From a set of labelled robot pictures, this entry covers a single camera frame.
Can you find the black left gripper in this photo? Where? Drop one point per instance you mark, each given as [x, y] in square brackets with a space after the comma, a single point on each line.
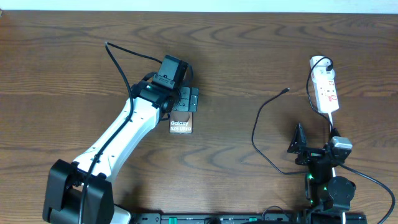
[188, 105]

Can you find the Galaxy S25 Ultra smartphone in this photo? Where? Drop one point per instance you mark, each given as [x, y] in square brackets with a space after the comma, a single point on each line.
[181, 122]

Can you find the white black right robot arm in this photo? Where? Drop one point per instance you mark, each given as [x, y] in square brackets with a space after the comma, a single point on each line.
[330, 195]

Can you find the white power strip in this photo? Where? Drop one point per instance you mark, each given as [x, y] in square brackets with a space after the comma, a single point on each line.
[326, 95]

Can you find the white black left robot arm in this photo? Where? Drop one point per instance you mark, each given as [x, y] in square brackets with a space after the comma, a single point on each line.
[82, 191]

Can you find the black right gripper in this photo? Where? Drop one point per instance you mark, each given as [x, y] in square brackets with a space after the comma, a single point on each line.
[310, 154]

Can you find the white USB charger adapter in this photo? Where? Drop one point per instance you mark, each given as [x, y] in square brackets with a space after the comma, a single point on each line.
[322, 68]

